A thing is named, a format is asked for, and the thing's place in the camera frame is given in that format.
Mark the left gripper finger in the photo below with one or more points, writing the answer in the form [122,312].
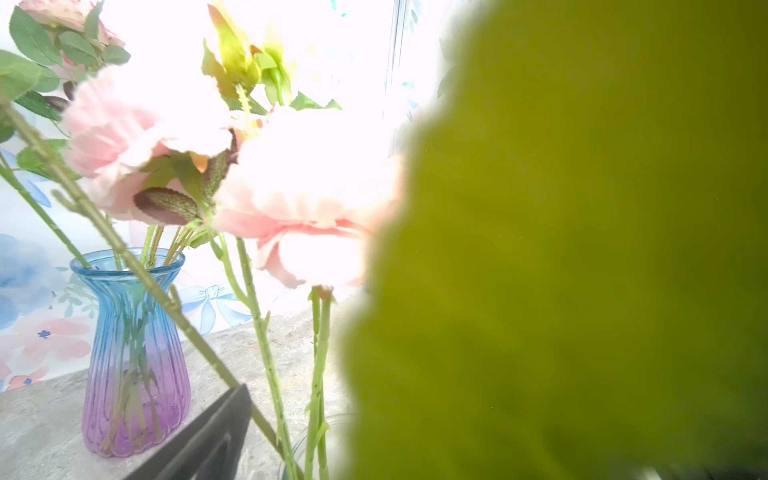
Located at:
[208,448]

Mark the blue purple glass vase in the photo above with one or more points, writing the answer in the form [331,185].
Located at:
[138,389]

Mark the dark orange flower stem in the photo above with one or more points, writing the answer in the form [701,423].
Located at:
[576,284]

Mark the clear frosted glass vase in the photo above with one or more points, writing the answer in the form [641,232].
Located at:
[337,456]

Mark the pink rose flower stem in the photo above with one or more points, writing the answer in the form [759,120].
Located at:
[61,45]

